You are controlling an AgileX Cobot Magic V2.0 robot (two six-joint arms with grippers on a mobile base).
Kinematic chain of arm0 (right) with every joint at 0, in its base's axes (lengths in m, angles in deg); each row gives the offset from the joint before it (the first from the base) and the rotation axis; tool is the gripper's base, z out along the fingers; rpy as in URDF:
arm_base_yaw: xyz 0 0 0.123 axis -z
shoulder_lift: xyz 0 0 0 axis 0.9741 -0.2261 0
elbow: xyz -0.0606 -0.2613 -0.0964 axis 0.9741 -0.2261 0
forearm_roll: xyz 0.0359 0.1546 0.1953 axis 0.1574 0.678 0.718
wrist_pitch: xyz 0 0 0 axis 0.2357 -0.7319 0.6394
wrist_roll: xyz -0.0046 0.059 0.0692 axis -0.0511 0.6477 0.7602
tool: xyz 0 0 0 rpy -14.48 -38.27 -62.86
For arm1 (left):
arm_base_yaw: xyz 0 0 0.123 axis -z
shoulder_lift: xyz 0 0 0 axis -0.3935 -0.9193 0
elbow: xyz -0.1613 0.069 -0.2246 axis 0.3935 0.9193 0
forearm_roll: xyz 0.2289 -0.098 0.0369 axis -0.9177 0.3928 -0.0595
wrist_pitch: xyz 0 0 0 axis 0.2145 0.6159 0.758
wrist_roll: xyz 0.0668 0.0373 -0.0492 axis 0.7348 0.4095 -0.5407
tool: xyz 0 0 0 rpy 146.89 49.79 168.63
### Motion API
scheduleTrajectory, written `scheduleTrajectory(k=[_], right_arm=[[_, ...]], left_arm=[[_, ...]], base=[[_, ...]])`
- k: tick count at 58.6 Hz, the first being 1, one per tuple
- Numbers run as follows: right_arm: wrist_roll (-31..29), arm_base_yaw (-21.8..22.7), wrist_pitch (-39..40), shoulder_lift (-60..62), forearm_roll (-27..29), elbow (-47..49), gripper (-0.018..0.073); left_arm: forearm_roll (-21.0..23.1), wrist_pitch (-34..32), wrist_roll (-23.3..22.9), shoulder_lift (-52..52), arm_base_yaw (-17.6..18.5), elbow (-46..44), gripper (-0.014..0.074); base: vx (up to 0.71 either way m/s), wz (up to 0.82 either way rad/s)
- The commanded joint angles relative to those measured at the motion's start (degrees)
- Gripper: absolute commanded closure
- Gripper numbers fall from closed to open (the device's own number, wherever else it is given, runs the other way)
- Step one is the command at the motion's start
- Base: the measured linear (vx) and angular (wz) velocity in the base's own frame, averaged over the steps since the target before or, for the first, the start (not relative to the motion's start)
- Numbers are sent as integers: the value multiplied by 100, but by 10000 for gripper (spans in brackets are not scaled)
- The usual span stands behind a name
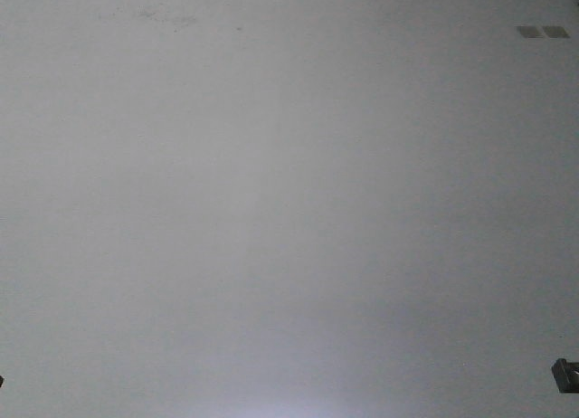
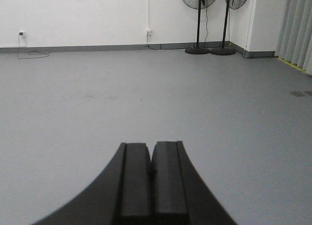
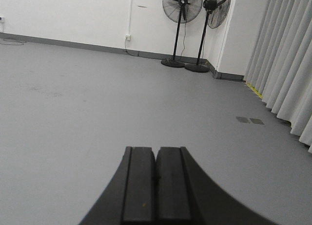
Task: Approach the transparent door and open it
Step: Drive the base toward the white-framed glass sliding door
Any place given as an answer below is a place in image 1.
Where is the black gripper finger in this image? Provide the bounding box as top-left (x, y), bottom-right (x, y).
top-left (551, 358), bottom-right (579, 394)

